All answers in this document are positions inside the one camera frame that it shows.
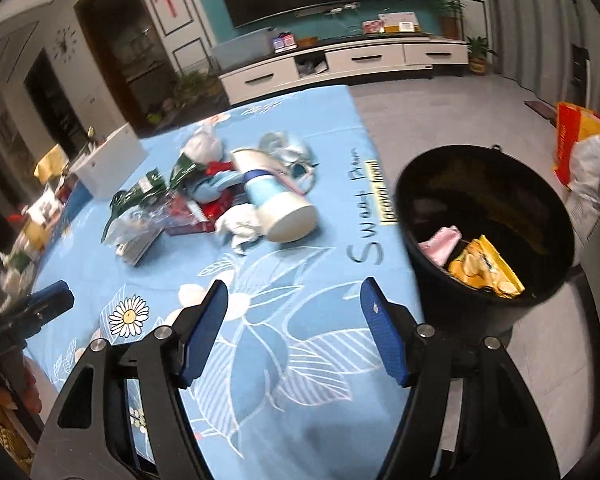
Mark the round wall clock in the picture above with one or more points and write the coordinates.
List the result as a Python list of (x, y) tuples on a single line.
[(64, 46)]

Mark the white tv cabinet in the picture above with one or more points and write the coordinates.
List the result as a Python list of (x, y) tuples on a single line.
[(345, 60)]

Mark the black round trash bin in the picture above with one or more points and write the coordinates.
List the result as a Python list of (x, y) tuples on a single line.
[(482, 192)]

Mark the grey curtain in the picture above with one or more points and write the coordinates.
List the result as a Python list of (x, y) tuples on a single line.
[(551, 48)]

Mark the crumpled white tissue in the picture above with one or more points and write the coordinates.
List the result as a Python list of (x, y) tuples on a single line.
[(242, 224)]

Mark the potted plant by cabinet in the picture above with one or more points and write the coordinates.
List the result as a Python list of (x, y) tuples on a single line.
[(479, 51)]

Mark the white barcode carton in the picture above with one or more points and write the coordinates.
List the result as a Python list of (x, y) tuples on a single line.
[(133, 244)]

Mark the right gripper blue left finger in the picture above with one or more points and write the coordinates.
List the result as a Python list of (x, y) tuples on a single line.
[(202, 325)]

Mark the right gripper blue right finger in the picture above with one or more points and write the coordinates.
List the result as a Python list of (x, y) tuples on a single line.
[(390, 325)]

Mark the white cardboard box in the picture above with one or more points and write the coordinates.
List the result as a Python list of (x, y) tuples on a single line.
[(106, 169)]

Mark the red yellow shopping bag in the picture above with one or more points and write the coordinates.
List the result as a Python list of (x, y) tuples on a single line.
[(574, 124)]

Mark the light blue cloth rag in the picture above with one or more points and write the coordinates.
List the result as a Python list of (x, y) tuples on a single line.
[(210, 189)]

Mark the white plastic bag ball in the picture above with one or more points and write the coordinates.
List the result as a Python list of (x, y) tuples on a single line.
[(204, 146)]

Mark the pink printed snack bag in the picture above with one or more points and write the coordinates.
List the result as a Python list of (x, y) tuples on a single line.
[(441, 245)]

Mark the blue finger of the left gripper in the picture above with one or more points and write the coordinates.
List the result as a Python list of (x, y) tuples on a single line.
[(50, 302)]

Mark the red snack package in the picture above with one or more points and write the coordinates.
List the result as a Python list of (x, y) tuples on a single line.
[(189, 217)]

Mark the white blue cylindrical bottle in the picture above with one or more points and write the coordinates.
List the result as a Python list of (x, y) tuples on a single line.
[(284, 212)]

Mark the blue floral tablecloth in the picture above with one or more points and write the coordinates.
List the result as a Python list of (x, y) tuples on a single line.
[(294, 387)]

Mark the light blue face mask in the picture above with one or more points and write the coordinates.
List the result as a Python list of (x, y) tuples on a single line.
[(294, 154)]

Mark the green crumpled snack wrapper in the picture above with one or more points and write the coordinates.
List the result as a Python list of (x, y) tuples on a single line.
[(148, 189)]

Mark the yellow chip bag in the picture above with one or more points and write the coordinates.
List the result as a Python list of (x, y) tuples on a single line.
[(481, 267)]

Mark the person's left hand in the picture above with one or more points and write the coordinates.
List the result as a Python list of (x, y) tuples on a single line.
[(30, 398)]

